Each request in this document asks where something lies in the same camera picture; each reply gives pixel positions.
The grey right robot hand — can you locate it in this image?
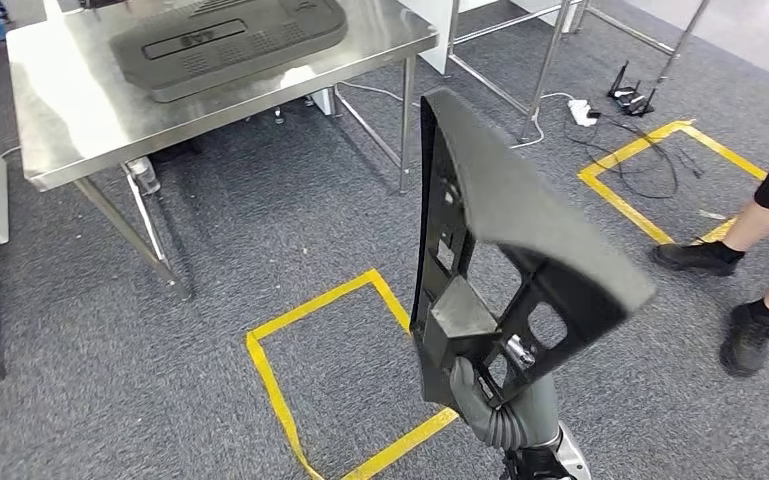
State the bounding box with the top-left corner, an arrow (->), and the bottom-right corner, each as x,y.
448,333 -> 562,448

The black plastic frame part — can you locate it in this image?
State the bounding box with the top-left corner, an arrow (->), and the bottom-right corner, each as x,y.
409,87 -> 658,411

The steel workbench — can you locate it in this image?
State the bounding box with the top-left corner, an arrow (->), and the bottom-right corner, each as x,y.
4,0 -> 440,301

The yellow floor tape square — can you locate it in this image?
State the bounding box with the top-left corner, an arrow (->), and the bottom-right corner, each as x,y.
577,119 -> 769,246
246,268 -> 460,480

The white power strip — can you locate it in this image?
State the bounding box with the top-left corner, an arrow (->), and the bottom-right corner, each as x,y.
567,99 -> 599,128

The white panel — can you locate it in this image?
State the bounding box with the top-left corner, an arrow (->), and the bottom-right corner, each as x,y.
397,0 -> 456,75

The clear plastic bottle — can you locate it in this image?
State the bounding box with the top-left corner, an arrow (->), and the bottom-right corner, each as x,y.
125,156 -> 162,197

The large black plastic cover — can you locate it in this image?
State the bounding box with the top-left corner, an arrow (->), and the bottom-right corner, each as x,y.
108,0 -> 350,105

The white cable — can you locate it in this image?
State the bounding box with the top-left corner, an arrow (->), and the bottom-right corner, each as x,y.
509,91 -> 577,150
336,80 -> 420,109

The black cable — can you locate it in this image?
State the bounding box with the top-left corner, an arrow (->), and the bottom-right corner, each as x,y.
561,107 -> 708,201

